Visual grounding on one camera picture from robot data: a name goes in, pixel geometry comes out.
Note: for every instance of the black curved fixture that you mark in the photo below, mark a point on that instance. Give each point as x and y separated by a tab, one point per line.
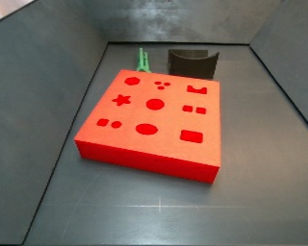
192	63

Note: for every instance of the red block with shaped holes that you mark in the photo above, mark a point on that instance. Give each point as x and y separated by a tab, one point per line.
158	123

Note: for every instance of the green three prong object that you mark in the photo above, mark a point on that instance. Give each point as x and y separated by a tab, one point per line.
143	61

